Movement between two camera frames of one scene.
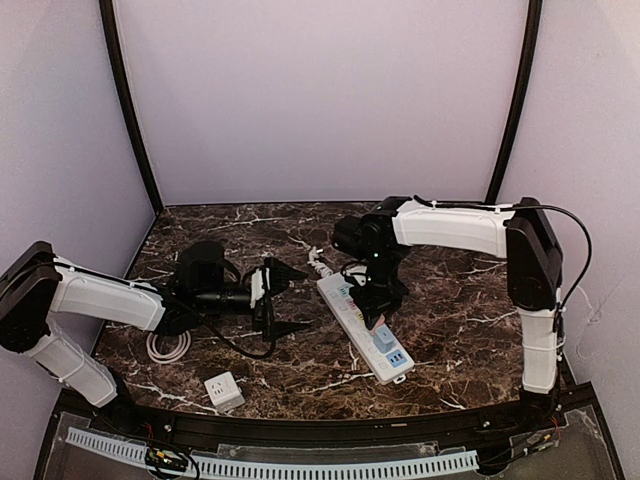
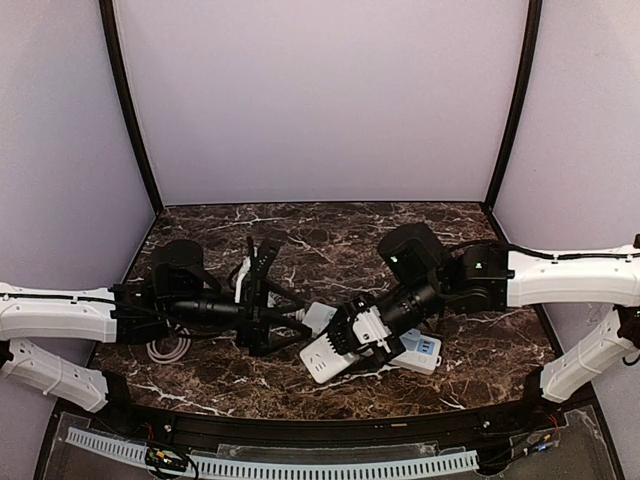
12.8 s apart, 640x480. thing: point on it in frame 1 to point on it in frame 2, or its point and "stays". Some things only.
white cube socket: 224,392 to 323,361
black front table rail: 247,427 stays
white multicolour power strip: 385,367 to 420,353
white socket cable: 182,349 stays
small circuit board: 165,458 stays
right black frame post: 535,14 stays
